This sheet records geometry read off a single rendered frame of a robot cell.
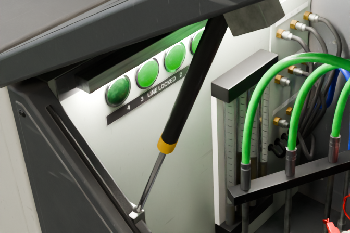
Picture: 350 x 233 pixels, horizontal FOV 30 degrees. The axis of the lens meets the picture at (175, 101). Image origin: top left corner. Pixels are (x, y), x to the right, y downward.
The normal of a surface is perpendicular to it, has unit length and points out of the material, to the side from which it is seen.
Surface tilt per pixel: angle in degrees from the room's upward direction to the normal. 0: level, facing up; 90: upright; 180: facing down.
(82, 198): 90
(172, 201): 90
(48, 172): 90
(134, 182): 90
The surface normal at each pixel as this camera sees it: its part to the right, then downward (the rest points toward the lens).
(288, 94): 0.74, 0.34
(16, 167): -0.67, 0.44
